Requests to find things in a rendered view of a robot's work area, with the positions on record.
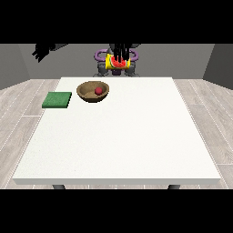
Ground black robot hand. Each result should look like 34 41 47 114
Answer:
31 44 57 64
113 44 133 66

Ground yellow cup with melon print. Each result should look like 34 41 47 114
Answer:
105 53 132 72

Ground green square pad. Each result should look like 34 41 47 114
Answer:
41 91 73 109

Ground brown wooden bowl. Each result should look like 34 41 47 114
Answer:
76 80 110 104

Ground grey robot trunk purple rings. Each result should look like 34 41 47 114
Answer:
93 47 141 77

